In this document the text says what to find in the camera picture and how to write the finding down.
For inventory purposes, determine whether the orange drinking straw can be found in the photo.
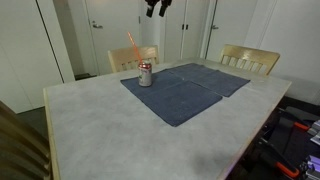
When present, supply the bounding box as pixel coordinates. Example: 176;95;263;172
126;31;144;64

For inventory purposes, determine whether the red and white soda can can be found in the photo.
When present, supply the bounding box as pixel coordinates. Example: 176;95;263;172
137;60;153;88

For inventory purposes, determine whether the dark blue cloth mat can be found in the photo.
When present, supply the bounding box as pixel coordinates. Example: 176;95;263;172
119;68;224;128
165;62;251;98

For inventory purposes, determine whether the white closet door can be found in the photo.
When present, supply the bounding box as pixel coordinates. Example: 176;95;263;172
164;0;185;63
183;0;210;60

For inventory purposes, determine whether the white room door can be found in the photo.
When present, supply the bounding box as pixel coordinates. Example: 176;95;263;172
84;0;142;76
204;0;259;63

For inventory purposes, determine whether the light wooden slatted chair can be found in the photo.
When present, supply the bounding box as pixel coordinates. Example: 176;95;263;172
218;43;281;76
107;45;161;74
0;100;54;180

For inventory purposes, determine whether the black orange bar clamp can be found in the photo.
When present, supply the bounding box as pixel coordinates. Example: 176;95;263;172
258;136;301;179
277;114;312;132

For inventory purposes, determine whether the silver aluminium rail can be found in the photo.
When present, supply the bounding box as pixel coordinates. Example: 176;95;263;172
300;154;320;180
307;119;320;146

